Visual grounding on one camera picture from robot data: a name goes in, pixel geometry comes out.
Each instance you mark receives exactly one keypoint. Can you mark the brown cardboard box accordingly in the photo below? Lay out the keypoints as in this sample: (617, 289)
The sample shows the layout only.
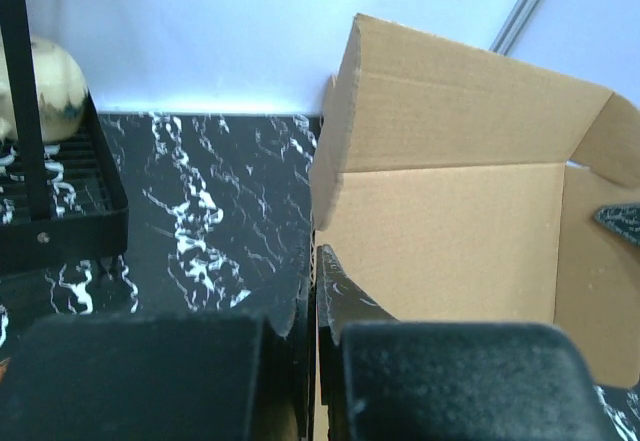
(456, 184)

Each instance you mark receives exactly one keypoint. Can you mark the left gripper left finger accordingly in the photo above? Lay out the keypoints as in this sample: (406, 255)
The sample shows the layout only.
(291, 315)

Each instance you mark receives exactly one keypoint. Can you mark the small cream plate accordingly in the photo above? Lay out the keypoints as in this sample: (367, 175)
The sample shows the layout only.
(62, 90)

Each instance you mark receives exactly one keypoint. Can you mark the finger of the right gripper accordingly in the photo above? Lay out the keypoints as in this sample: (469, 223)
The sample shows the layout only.
(621, 219)

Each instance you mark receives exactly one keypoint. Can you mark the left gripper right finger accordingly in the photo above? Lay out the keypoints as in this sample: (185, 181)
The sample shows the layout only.
(358, 359)

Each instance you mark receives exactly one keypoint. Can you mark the black wire dish rack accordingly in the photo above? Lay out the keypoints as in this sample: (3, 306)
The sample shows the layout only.
(61, 202)

